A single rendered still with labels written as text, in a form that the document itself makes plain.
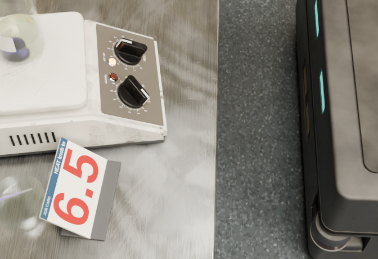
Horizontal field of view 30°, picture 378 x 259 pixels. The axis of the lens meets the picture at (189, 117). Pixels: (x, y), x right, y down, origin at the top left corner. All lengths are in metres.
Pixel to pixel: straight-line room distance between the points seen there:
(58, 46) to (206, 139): 0.19
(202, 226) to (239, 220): 0.83
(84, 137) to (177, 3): 0.24
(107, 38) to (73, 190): 0.17
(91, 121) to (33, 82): 0.07
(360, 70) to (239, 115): 0.43
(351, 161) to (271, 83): 0.55
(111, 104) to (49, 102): 0.07
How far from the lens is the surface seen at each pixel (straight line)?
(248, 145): 1.64
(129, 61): 0.77
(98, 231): 0.72
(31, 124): 0.72
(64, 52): 0.74
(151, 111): 0.75
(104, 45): 0.77
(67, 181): 0.72
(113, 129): 0.73
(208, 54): 0.84
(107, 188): 0.74
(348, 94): 1.31
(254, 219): 1.56
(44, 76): 0.72
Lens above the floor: 1.42
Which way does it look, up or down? 58 degrees down
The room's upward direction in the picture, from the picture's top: 2 degrees clockwise
